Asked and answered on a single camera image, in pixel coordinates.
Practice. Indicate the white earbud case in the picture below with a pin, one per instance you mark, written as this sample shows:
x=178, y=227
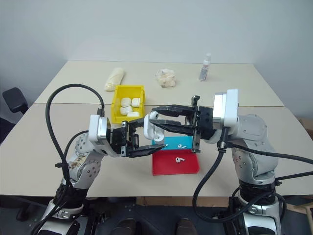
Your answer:
x=125, y=110
x=133, y=114
x=126, y=101
x=148, y=131
x=136, y=102

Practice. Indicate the small clear bottle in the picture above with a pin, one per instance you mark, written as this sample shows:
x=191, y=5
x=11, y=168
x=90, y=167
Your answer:
x=205, y=69

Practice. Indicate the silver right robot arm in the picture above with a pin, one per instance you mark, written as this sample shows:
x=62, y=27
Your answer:
x=252, y=137

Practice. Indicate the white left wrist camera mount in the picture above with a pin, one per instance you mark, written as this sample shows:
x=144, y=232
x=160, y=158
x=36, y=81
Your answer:
x=96, y=129

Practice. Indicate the crumpled clear plastic bag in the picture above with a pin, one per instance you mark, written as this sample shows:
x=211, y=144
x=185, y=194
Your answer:
x=165, y=78

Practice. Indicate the red flat tray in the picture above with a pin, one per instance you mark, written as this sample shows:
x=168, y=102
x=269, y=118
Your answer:
x=171, y=169

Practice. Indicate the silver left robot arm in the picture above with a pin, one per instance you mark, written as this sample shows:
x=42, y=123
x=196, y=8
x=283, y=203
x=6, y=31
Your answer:
x=85, y=164

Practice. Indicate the closed white earbud case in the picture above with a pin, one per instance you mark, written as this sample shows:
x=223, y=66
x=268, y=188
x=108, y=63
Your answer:
x=133, y=114
x=136, y=102
x=125, y=110
x=126, y=101

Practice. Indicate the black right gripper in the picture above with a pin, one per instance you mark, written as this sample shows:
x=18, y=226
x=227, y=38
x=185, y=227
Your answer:
x=204, y=122

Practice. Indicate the long white plastic packet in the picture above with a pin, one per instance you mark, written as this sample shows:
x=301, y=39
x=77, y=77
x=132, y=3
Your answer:
x=114, y=78

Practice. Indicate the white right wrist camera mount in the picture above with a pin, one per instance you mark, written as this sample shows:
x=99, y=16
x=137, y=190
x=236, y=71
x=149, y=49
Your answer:
x=231, y=107

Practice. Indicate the yellow plastic bin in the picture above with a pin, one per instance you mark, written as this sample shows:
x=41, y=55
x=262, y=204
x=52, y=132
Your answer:
x=117, y=115

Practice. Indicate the black office chair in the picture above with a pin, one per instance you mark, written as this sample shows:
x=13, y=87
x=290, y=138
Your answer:
x=14, y=100

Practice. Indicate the dark brown rounded shape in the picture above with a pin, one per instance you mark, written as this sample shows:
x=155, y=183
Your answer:
x=126, y=226
x=185, y=226

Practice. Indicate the white earbud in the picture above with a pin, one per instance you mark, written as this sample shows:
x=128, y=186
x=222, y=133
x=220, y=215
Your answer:
x=178, y=160
x=181, y=146

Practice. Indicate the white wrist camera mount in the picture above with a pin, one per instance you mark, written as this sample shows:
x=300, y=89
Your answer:
x=96, y=129
x=231, y=107

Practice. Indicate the blue flat tray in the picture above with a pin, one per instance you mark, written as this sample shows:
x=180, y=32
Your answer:
x=176, y=142

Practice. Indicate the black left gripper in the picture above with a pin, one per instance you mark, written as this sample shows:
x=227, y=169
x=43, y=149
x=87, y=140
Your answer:
x=122, y=139

